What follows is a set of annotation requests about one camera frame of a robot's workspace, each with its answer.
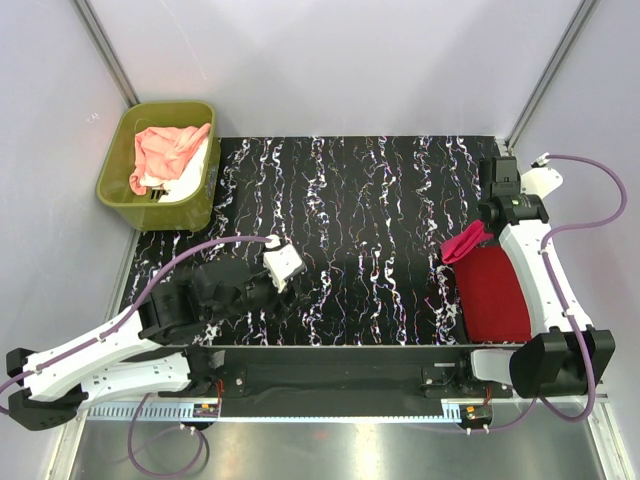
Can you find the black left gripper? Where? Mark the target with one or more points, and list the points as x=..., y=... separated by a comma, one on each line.
x=278, y=307

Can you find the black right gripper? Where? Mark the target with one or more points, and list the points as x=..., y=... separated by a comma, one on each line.
x=526, y=194

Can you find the bright pink t shirt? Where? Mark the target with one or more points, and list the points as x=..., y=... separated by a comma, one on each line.
x=457, y=247

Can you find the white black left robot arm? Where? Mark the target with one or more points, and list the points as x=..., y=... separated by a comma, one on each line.
x=143, y=349

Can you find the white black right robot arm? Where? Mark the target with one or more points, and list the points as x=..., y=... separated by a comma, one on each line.
x=566, y=355

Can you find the dark red folded t shirt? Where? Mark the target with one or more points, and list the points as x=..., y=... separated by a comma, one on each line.
x=493, y=306

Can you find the white cloth in tub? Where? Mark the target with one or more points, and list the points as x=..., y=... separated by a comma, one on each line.
x=187, y=184

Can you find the olive green plastic tub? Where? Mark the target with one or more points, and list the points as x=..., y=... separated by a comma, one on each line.
x=149, y=212

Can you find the peach pink cloth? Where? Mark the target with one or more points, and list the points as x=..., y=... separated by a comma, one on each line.
x=163, y=152

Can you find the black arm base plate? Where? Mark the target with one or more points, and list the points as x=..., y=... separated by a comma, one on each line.
x=420, y=355

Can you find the white slotted cable duct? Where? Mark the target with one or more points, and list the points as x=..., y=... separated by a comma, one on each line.
x=425, y=410

